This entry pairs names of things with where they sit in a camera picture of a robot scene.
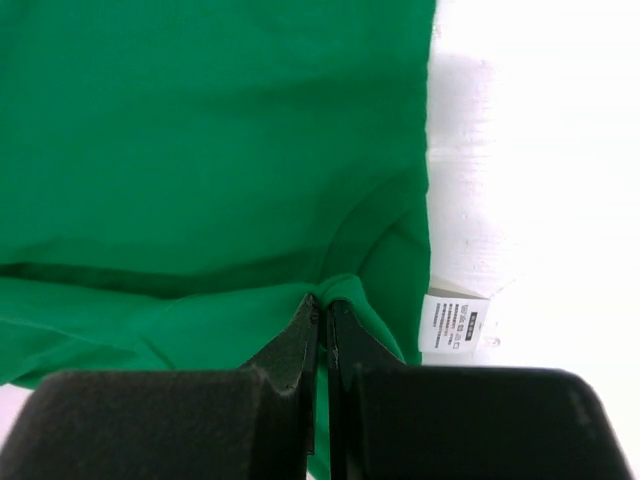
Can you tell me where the green t-shirt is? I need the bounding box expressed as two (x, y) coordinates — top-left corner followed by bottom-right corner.
(1, 1), (436, 479)

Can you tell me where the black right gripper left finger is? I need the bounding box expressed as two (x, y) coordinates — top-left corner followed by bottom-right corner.
(1, 295), (319, 479)

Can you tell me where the white garment care label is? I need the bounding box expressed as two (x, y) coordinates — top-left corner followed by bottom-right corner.
(418, 294), (489, 355)

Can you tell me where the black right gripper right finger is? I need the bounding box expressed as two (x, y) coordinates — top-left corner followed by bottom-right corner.
(326, 300), (631, 479)

